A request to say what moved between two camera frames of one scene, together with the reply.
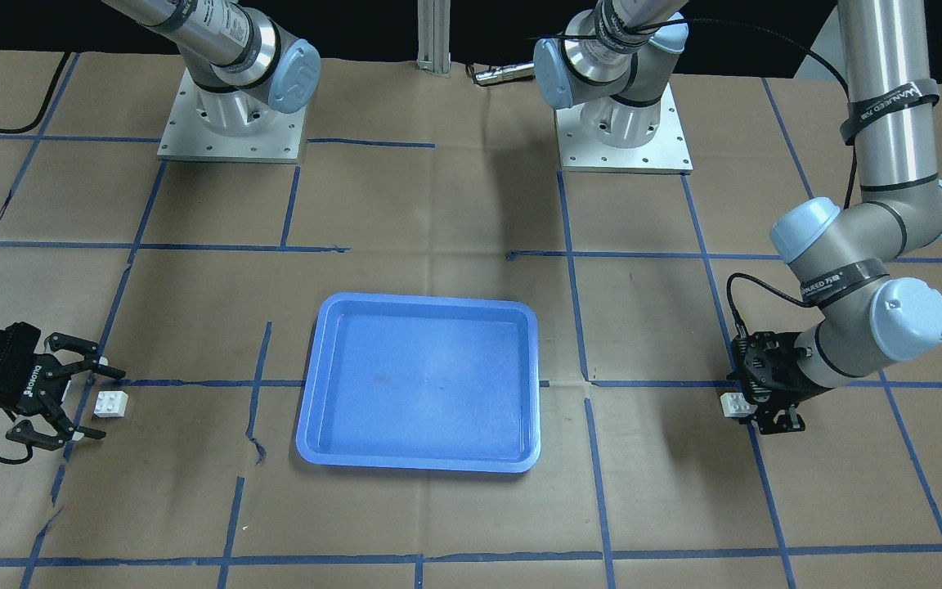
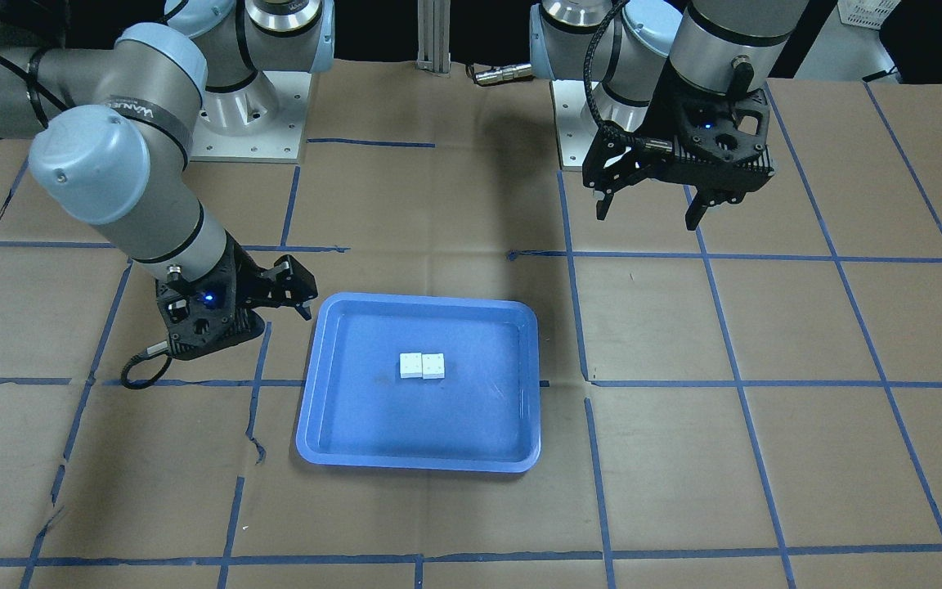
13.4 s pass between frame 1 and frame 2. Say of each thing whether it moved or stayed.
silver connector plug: stayed
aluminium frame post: stayed
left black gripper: moved
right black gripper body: moved
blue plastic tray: stayed
